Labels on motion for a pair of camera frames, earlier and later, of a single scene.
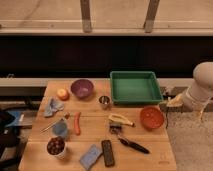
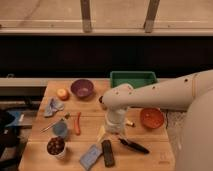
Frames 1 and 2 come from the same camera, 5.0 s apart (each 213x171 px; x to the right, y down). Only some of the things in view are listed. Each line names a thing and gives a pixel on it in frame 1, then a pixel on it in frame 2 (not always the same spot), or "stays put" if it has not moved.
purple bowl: (82, 88) stays put
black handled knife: (134, 145) stays put
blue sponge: (91, 156) stays put
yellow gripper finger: (177, 101) → (102, 132)
